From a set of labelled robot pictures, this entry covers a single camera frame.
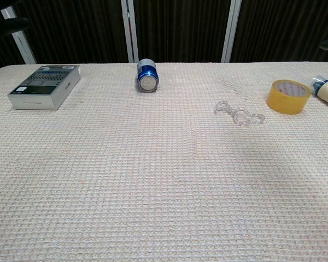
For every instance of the black pleated curtain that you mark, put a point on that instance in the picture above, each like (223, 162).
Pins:
(180, 27)

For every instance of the blue silver drink can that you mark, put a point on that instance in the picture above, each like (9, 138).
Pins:
(147, 77)

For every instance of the yellow packing tape roll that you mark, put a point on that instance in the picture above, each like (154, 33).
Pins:
(285, 103)

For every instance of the beige woven table cloth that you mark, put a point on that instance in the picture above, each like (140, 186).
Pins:
(164, 191)

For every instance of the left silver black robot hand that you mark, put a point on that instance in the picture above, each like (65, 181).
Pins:
(8, 25)

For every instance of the white frame post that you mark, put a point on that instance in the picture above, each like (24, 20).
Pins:
(23, 46)
(231, 30)
(129, 30)

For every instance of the grey electronics package box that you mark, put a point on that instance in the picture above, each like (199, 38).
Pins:
(41, 87)

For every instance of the clear plastic wrapper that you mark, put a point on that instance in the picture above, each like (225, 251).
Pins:
(239, 116)

